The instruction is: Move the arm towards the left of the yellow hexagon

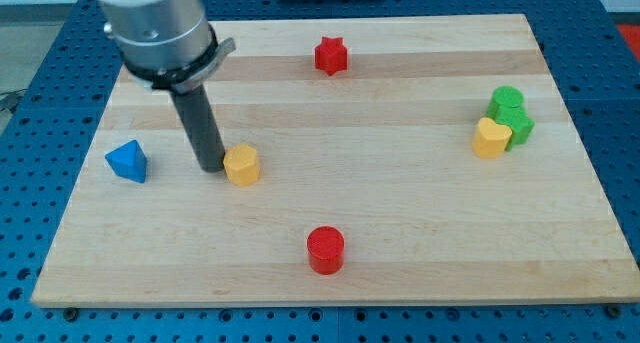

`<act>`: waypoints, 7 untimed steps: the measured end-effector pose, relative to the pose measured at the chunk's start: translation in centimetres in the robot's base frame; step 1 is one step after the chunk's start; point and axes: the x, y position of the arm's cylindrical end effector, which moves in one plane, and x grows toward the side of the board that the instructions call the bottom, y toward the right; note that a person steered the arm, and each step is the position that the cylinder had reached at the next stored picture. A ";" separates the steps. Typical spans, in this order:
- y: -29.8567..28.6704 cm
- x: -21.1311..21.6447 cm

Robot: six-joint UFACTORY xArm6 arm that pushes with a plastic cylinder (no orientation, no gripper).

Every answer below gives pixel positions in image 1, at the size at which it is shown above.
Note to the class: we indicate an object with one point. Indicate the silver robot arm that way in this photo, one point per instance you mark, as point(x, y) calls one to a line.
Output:
point(166, 44)

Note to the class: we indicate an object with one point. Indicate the yellow hexagon block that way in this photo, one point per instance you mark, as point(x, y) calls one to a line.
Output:
point(242, 165)

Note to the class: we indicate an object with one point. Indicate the wooden board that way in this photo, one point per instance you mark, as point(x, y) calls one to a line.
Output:
point(381, 151)

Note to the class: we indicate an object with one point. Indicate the red cylinder block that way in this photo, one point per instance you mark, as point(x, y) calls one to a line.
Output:
point(325, 248)

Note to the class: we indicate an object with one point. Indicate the red star block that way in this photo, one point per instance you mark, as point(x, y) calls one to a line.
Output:
point(331, 55)

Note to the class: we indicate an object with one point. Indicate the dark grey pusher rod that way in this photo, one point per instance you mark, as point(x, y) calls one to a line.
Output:
point(197, 118)

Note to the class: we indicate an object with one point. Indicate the yellow heart block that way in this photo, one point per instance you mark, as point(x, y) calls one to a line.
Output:
point(490, 138)

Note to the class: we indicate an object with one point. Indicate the blue triangle block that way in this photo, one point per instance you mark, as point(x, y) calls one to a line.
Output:
point(129, 162)

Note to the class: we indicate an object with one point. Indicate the green cylinder block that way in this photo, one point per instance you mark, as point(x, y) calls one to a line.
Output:
point(507, 97)

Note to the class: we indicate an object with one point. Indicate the green star block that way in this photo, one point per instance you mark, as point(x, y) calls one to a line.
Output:
point(518, 121)

